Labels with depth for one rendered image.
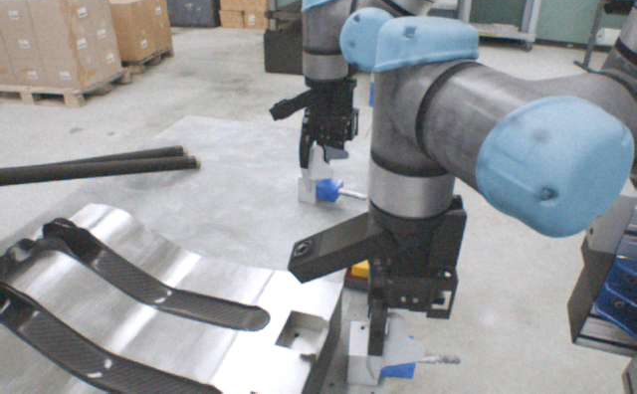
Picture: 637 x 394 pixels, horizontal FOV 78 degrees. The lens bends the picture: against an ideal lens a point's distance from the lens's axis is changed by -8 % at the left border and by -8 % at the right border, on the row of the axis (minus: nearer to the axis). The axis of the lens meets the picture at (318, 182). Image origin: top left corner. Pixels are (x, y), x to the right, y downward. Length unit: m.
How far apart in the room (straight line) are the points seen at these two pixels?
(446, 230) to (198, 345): 0.28
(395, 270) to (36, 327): 0.37
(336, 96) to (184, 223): 0.36
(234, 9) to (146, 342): 6.84
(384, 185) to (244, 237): 0.44
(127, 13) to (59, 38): 0.95
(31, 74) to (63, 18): 0.72
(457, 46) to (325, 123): 0.44
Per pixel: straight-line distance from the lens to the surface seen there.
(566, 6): 6.88
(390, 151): 0.33
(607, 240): 0.65
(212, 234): 0.77
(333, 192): 0.79
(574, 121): 0.24
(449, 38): 0.30
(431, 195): 0.35
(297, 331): 0.51
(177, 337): 0.50
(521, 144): 0.24
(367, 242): 0.40
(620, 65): 0.34
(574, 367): 1.76
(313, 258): 0.42
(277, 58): 4.53
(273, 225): 0.77
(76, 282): 0.55
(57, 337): 0.52
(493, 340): 1.72
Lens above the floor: 1.25
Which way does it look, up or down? 30 degrees down
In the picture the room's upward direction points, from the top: straight up
